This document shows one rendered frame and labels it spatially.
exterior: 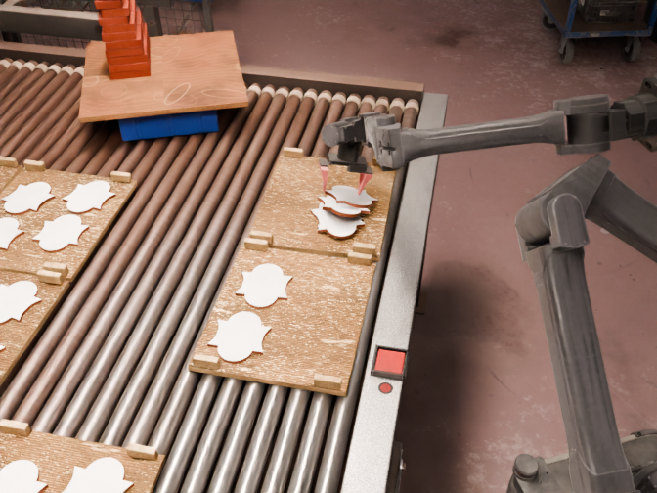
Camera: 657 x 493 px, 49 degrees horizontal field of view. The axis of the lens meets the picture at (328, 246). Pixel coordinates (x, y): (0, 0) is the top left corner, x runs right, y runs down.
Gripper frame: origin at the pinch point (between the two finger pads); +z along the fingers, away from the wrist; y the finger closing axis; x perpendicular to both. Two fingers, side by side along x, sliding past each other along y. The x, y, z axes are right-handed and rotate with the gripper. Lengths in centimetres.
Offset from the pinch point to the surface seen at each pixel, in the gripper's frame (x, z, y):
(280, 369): -53, 21, -19
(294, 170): 17.3, 2.4, -10.8
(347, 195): -1.7, 0.7, 1.5
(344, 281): -29.1, 11.9, -2.0
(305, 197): 4.7, 5.1, -8.7
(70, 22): 111, -12, -88
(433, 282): 79, 71, 65
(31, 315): -30, 26, -74
